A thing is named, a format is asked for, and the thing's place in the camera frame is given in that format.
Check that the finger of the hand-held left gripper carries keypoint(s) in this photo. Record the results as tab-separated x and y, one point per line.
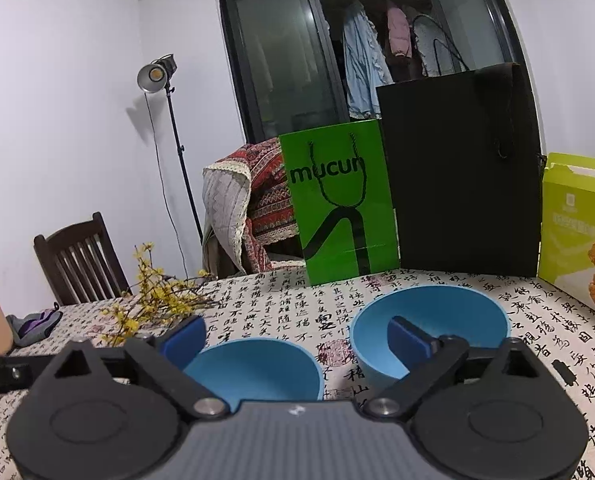
7	372

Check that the studio light on stand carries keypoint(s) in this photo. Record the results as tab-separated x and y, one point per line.
152	75

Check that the light blue hanging shirt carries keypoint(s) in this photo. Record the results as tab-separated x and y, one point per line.
365	60

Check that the green paper bag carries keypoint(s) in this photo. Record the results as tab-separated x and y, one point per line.
302	220

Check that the blue bowl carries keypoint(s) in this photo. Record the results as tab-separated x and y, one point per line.
452	310
262	370

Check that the red patterned blanket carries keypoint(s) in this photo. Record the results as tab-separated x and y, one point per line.
272	200

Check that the black paper bag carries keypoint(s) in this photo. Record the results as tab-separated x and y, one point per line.
452	185

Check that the yellow flower branch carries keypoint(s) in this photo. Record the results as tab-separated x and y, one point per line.
162	295

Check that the green snack box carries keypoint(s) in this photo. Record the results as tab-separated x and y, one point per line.
567	220

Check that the dark sliding glass door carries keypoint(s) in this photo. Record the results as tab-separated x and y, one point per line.
277	60

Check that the white hanging garment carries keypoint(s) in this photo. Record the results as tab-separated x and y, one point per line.
427	45

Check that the dark wooden chair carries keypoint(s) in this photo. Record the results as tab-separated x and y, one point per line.
67	235

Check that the white lace-trimmed cloth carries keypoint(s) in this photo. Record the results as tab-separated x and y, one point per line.
227	210

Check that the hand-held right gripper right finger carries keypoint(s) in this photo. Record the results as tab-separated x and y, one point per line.
410	342

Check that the pink hanging garment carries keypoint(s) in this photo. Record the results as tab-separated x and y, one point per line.
398	30

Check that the grey purple cloth pouch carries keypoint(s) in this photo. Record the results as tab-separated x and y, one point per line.
34	325

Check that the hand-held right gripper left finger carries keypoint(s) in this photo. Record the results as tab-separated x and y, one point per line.
185	340

